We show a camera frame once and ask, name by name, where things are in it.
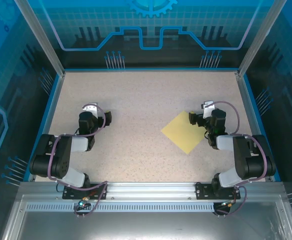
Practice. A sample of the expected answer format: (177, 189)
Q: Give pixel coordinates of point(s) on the yellow paper sheet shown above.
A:
(181, 135)

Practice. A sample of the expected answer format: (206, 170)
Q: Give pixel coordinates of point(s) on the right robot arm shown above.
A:
(246, 160)

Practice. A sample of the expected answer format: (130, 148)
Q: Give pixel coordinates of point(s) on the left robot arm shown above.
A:
(61, 160)

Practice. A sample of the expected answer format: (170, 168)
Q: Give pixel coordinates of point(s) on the shiny metal sheet panel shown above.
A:
(146, 225)

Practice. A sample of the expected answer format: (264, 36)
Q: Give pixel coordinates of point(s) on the small lit connector plug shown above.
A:
(228, 203)
(82, 203)

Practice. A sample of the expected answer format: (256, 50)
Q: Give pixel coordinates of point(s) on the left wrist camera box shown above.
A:
(89, 108)

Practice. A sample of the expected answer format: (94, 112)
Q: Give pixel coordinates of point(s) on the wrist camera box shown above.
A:
(89, 108)
(208, 108)

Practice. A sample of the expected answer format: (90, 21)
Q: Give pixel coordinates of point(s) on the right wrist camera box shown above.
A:
(208, 108)

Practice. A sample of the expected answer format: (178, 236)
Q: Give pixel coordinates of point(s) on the blue aluminium table border frame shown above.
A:
(39, 140)

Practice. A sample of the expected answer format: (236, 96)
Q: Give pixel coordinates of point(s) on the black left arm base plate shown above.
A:
(69, 193)

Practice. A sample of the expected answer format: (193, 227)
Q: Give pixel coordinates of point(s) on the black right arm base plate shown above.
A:
(203, 192)

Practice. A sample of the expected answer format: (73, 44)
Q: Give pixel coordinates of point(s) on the aluminium mounting rail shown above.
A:
(151, 191)

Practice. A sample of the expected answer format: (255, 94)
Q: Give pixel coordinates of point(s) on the aluminium enclosure post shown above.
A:
(43, 42)
(261, 37)

